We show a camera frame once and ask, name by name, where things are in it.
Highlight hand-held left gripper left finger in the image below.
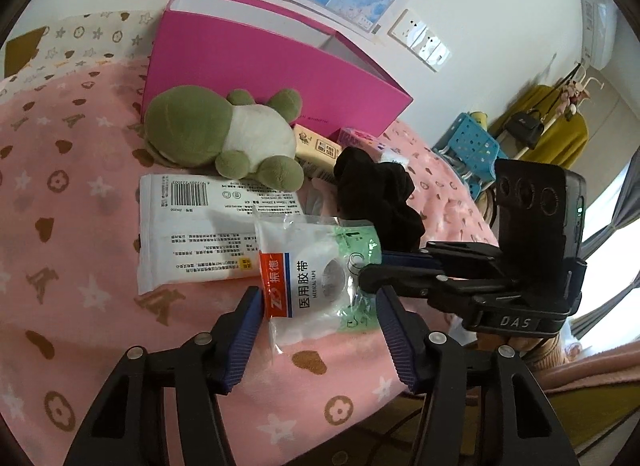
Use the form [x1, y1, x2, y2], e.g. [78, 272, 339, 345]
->
[62, 286, 266, 466]

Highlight black cloth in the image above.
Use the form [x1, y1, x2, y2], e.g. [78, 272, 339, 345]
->
[332, 146, 426, 253]

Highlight cream patterned cloth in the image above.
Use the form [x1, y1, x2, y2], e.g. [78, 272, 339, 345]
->
[0, 10, 163, 96]

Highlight green and white plush toy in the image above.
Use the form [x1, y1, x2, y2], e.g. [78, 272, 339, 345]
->
[144, 86, 306, 191]

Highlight black handbag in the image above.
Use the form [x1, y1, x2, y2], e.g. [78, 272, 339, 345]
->
[502, 108, 546, 149]

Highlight pink cardboard box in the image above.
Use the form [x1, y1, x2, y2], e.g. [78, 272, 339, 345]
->
[141, 0, 415, 147]

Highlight person's right forearm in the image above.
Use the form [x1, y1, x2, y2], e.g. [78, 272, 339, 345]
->
[522, 333, 640, 394]

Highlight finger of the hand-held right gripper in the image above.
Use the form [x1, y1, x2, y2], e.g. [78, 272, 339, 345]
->
[381, 241, 502, 277]
[359, 264, 482, 315]

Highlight person's right hand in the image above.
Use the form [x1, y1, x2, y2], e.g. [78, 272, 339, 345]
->
[475, 331, 551, 367]

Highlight white air conditioner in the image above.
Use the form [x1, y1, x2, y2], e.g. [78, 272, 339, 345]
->
[579, 0, 618, 69]

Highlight pink tissue pack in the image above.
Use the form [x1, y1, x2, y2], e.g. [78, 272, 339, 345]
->
[337, 128, 396, 157]

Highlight yellow tissue pack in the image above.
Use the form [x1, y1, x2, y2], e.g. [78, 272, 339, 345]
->
[291, 124, 343, 181]

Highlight white wall socket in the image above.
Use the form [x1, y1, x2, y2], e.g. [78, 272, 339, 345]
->
[389, 10, 426, 46]

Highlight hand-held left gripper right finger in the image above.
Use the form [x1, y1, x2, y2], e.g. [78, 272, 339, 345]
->
[375, 283, 581, 466]

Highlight clear medical tape packet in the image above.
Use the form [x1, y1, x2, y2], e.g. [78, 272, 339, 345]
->
[254, 213, 385, 362]

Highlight white wet wipes packet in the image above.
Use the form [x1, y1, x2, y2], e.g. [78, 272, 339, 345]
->
[136, 173, 306, 297]

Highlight grey curtain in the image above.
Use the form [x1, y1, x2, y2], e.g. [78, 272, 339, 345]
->
[570, 146, 640, 341]

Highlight white wall sockets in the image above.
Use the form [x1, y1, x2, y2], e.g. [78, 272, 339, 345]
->
[412, 30, 451, 72]

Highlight small hanging doll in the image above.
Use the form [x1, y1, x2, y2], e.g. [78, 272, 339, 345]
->
[560, 78, 588, 119]

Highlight blue plastic basket rack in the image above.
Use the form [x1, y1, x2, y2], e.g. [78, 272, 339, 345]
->
[432, 113, 501, 199]

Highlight olive cloth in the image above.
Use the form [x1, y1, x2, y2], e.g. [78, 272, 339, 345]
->
[360, 391, 640, 449]

